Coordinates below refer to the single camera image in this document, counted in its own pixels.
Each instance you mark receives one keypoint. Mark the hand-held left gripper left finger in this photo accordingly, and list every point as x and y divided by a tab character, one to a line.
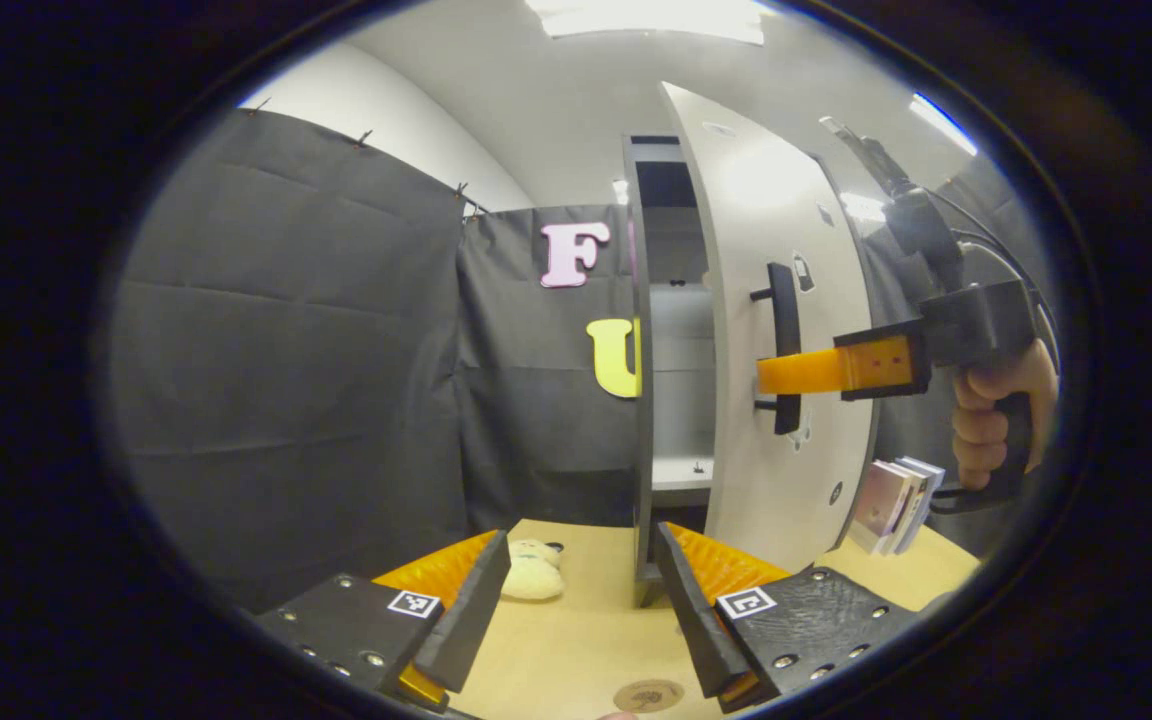
466	620

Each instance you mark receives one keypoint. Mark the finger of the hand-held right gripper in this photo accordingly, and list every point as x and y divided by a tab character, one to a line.
806	372

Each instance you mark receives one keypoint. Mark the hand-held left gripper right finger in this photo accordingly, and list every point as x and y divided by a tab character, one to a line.
696	620

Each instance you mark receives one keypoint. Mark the round brown coaster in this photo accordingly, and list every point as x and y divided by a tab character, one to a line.
648	696

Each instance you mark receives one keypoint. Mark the grey cabinet door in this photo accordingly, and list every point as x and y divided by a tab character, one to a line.
776	200

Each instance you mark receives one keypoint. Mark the cream plush toy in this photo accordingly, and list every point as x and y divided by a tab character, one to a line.
533	575

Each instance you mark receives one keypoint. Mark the pink cover book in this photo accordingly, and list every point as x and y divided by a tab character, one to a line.
881	500

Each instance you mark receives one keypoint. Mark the white spine book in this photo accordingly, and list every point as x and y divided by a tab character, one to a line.
911	505

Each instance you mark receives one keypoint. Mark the black backdrop cloth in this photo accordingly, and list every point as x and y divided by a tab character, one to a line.
286	350

